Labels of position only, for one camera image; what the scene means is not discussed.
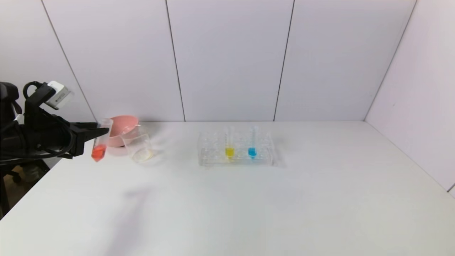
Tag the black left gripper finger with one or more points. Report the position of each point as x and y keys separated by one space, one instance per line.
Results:
x=90 y=125
x=94 y=135

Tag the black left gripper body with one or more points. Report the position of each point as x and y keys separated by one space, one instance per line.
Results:
x=77 y=140

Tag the test tube with red pigment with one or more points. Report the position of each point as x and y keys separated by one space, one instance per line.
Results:
x=98 y=152

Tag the test tube with yellow pigment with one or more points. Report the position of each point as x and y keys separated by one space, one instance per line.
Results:
x=229 y=152

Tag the clear glass beaker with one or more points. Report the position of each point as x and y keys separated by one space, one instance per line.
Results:
x=140 y=151

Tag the test tube with blue pigment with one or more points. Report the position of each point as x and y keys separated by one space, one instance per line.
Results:
x=252 y=152

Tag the clear acrylic test tube rack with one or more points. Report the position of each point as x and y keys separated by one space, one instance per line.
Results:
x=265 y=153

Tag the pink bowl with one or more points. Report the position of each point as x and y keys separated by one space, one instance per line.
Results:
x=124 y=131

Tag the dark furniture beside table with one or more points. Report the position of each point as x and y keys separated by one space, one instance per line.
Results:
x=21 y=185

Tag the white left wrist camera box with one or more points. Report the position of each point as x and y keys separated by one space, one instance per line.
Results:
x=59 y=94

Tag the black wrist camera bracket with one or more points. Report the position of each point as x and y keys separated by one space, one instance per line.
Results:
x=33 y=101

